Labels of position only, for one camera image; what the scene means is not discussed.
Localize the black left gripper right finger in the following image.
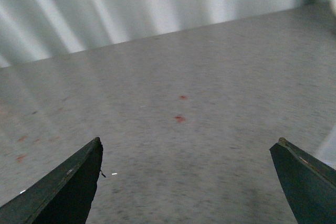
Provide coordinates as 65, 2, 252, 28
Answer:
270, 137, 335, 223

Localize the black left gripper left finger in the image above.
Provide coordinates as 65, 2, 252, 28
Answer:
1, 137, 102, 223

